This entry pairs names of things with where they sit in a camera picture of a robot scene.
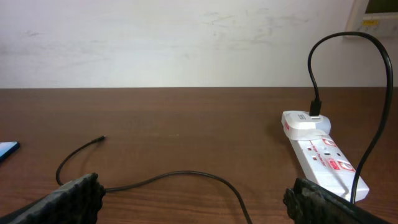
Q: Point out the white power strip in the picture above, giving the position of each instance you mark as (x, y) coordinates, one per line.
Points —
(325, 164)

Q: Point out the blue Galaxy smartphone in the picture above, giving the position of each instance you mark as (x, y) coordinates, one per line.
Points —
(8, 148)

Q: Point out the white USB charger adapter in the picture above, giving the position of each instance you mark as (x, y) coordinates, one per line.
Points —
(300, 126)

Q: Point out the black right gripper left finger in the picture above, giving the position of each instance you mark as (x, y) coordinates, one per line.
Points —
(76, 202)

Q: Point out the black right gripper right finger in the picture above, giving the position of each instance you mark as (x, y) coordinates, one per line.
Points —
(309, 203)

